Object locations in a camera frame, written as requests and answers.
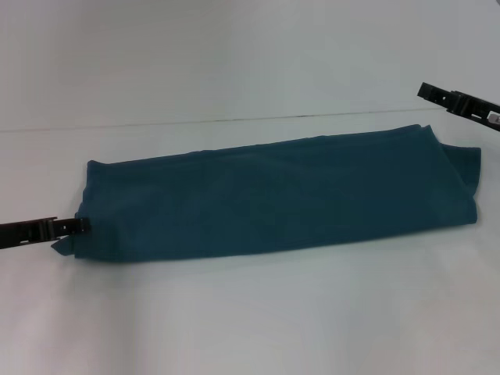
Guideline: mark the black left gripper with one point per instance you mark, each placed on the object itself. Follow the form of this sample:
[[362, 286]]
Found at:
[[27, 232]]

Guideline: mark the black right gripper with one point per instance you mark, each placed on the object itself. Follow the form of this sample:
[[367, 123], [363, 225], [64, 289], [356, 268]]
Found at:
[[474, 107]]

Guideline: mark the teal FREE print t-shirt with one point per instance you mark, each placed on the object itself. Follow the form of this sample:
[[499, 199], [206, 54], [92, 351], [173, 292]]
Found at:
[[273, 195]]

